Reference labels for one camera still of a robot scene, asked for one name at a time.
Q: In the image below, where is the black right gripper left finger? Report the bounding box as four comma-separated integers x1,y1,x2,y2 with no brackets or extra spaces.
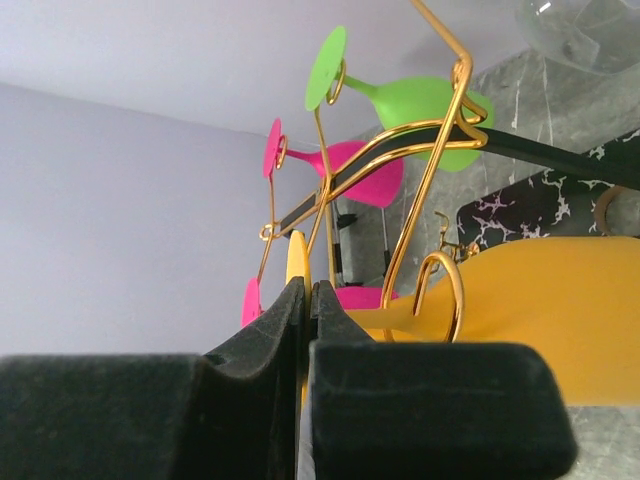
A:
1,278,306,479

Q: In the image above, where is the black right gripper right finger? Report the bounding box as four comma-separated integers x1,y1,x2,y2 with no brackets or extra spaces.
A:
309,281,576,479

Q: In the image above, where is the pink wine glass front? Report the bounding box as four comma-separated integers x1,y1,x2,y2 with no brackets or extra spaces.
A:
240,277,401,329

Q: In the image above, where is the pink wine glass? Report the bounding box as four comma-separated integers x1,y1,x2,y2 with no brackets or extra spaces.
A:
263,118,405,210
240,277,401,329

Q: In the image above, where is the yellow wine glass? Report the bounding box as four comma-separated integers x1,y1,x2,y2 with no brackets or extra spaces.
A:
284,229,640,480

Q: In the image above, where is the pink wine glass back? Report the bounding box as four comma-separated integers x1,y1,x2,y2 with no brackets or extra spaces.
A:
263,118,405,210

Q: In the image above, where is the green wine glass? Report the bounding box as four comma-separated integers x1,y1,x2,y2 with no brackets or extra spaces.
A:
305,25,493,172

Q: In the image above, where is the black gold wine glass rack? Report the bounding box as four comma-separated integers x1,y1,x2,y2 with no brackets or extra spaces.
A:
258,0,640,346

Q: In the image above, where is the white gold framed board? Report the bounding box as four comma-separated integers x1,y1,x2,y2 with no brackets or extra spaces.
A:
331,204,391,287

